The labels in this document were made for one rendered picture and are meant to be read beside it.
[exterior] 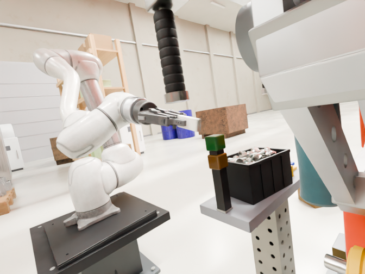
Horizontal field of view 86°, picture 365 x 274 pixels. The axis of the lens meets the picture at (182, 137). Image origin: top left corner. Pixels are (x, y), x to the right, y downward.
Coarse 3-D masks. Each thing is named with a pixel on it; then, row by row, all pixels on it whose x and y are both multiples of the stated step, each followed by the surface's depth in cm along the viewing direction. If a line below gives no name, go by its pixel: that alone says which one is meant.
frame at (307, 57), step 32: (256, 0) 11; (288, 0) 11; (320, 0) 9; (352, 0) 8; (256, 32) 11; (288, 32) 10; (320, 32) 9; (352, 32) 8; (288, 64) 11; (320, 64) 10; (352, 64) 9; (288, 96) 12; (320, 96) 11; (352, 96) 10; (320, 128) 14; (320, 160) 17; (352, 160) 20; (352, 192) 20
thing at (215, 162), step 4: (224, 152) 52; (208, 156) 52; (212, 156) 51; (216, 156) 50; (220, 156) 50; (224, 156) 51; (208, 160) 52; (212, 160) 51; (216, 160) 50; (220, 160) 50; (224, 160) 51; (212, 164) 52; (216, 164) 50; (220, 164) 50; (224, 164) 51; (212, 168) 52; (216, 168) 51; (220, 168) 50
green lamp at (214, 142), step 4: (208, 136) 51; (212, 136) 50; (216, 136) 50; (220, 136) 50; (208, 140) 51; (212, 140) 50; (216, 140) 49; (220, 140) 50; (224, 140) 51; (208, 144) 51; (212, 144) 50; (216, 144) 49; (220, 144) 50; (224, 144) 51; (208, 148) 52; (212, 148) 50; (216, 148) 50; (220, 148) 50; (224, 148) 52
